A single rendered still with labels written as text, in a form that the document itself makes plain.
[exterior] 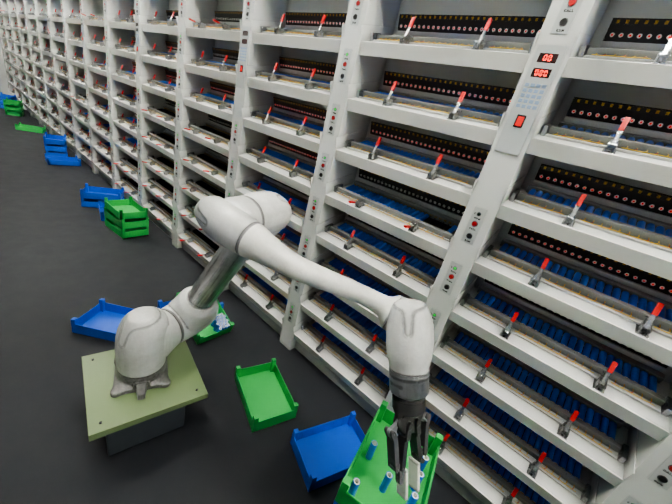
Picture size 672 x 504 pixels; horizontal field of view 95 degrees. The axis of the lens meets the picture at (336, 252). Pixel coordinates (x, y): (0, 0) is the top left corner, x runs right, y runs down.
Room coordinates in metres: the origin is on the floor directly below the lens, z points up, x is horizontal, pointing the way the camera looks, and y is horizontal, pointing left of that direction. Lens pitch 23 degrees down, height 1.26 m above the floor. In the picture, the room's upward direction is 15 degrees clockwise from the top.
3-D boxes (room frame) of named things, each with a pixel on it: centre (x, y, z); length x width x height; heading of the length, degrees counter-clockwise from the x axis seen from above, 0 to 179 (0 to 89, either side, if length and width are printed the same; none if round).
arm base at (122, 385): (0.81, 0.58, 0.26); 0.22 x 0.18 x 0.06; 34
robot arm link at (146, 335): (0.83, 0.58, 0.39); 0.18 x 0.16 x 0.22; 161
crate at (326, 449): (0.87, -0.20, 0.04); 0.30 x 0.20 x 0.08; 123
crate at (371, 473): (0.58, -0.30, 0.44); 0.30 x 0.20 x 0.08; 157
